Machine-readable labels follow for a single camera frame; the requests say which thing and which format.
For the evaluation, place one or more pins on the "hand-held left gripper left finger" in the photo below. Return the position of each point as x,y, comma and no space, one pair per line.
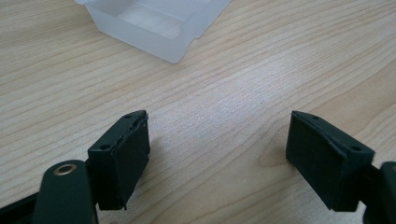
124,161

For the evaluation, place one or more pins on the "translucent white plastic box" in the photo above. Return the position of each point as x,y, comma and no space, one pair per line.
155,28

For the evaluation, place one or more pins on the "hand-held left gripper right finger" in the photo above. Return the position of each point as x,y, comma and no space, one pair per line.
323,158

